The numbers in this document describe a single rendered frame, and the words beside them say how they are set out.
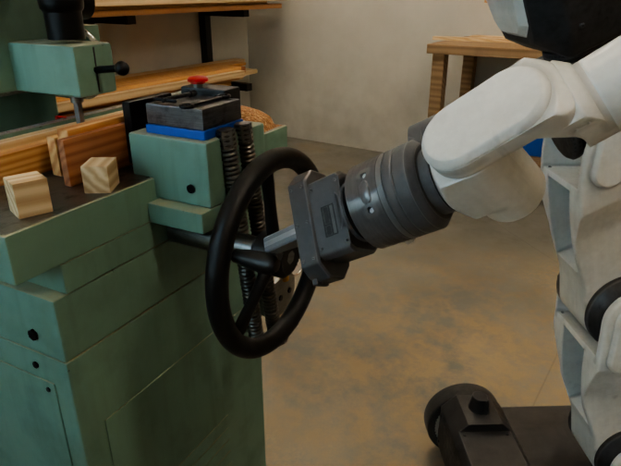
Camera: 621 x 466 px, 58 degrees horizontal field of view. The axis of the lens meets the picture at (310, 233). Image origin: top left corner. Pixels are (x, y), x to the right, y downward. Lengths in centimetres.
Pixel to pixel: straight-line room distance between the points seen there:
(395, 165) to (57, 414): 57
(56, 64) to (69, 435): 51
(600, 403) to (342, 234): 81
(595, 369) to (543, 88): 76
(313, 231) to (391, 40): 365
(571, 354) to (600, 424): 14
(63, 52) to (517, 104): 62
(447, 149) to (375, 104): 382
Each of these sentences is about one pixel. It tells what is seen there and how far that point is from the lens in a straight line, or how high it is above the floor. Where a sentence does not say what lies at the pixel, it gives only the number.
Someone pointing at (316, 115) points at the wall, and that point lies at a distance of 456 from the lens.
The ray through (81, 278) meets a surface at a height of 81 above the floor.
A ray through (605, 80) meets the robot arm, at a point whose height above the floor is 108.
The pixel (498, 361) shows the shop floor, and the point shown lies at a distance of 203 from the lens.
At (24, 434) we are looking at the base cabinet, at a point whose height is 55.
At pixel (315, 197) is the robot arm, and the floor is 95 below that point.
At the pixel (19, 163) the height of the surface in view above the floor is 92.
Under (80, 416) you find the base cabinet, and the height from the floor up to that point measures 62.
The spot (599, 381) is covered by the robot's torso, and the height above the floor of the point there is 49.
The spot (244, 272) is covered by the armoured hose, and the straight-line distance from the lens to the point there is 83.
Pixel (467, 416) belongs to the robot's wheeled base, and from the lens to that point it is 145.
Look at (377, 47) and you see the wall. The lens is 423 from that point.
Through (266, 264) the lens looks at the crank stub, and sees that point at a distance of 63.
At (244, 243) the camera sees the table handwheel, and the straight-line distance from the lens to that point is 78.
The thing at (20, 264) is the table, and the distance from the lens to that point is 70.
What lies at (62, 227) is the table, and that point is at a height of 88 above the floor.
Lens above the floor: 114
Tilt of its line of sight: 24 degrees down
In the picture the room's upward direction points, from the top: straight up
